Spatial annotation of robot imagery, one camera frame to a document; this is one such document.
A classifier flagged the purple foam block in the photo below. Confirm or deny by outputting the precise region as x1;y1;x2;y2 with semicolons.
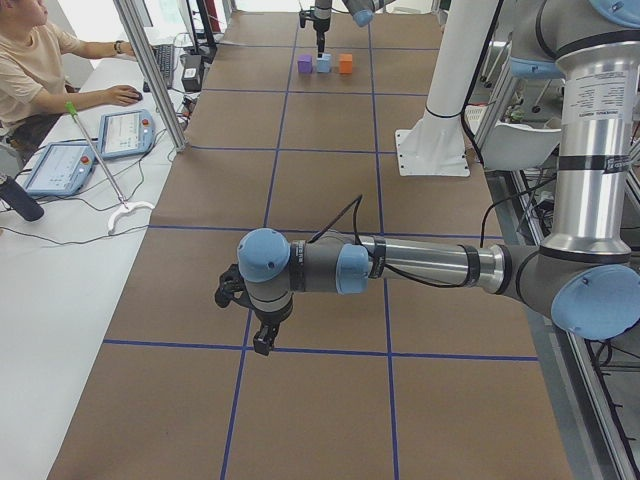
297;54;313;74

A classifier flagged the orange foam block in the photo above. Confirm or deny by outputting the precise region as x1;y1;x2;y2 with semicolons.
338;53;354;75

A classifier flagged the black camera cable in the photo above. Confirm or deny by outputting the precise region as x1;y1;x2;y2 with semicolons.
307;194;541;289

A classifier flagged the black keyboard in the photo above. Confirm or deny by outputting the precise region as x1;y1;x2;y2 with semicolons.
152;44;175;89

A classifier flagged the blue teach pendant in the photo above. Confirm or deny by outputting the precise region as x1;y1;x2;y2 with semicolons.
98;109;155;159
23;142;95;197

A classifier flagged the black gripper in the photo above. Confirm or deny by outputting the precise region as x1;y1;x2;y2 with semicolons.
253;304;293;355
313;16;331;56

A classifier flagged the reacher grabber stick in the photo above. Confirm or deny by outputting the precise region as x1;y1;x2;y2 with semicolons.
65;101;155;235

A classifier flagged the aluminium frame post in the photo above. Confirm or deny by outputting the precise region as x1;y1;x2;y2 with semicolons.
113;0;187;152

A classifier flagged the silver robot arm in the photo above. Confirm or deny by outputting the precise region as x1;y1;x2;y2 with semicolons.
215;1;639;355
299;0;394;57

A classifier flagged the white plastic chair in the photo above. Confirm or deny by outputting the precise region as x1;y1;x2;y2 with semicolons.
481;121;561;171

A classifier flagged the black water bottle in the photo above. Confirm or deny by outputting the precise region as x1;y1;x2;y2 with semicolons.
0;174;44;222

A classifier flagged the seated person beige shirt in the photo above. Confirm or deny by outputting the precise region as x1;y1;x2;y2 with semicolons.
1;1;134;159

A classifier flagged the blue teach pendant far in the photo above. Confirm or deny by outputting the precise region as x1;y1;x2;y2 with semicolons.
98;109;155;159

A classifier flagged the light blue foam block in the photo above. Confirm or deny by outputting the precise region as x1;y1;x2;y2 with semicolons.
316;52;332;74

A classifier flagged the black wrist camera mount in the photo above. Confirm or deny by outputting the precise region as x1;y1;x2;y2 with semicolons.
298;7;316;28

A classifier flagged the person right hand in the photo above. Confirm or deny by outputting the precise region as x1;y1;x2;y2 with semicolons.
102;85;138;106

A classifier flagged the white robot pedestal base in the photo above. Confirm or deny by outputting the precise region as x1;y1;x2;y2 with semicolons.
395;0;501;177

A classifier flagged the blue teach pendant near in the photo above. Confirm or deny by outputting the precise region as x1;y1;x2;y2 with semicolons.
23;142;95;197

